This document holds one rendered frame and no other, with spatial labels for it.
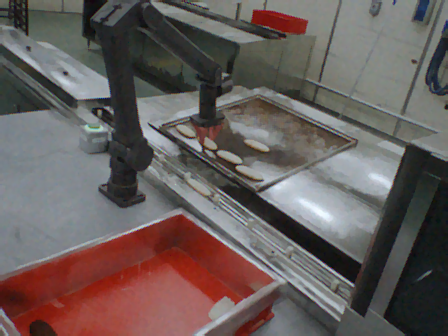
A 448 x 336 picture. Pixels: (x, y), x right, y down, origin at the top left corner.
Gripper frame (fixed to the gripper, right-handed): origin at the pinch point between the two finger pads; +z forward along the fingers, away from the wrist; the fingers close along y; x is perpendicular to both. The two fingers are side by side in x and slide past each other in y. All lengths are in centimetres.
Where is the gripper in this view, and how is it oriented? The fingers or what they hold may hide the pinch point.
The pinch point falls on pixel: (207, 140)
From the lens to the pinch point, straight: 153.4
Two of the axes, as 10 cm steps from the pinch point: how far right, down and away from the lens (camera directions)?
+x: 5.6, 4.6, -6.9
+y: -8.3, 2.7, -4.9
